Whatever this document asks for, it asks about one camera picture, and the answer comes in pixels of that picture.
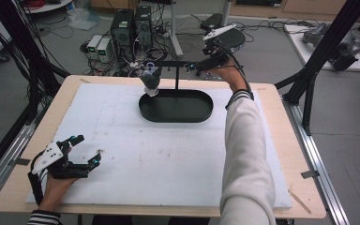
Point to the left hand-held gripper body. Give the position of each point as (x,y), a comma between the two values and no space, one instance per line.
(59,162)

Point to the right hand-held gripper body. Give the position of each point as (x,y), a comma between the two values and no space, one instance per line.
(215,56)

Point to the black key stand with tray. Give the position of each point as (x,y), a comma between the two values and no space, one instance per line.
(175,108)

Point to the person's right hand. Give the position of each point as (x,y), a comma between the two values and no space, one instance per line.
(232,78)

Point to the black round stool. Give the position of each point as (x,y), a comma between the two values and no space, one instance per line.
(232,39)

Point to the flat black box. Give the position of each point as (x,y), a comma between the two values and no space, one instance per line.
(212,21)

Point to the wooden desk with metal legs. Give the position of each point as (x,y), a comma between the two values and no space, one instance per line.
(175,34)

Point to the white foam board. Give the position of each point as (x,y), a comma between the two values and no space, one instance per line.
(156,162)

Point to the black computer tower green label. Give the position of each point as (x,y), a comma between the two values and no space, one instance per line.
(123,31)

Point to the white floor board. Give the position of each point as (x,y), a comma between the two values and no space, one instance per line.
(296,37)

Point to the grey power supply unit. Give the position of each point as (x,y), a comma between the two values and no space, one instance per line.
(104,50)
(94,45)

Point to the clear plastic bag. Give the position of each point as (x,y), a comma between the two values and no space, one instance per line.
(82,18)

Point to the grey robot device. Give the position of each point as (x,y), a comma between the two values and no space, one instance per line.
(343,53)

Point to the thin wooden stick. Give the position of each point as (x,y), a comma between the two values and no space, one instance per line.
(300,201)

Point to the aluminium rail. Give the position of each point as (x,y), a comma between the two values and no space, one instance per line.
(318,156)
(3,162)

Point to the black metal frame post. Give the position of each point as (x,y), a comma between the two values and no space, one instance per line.
(325,53)
(22,47)

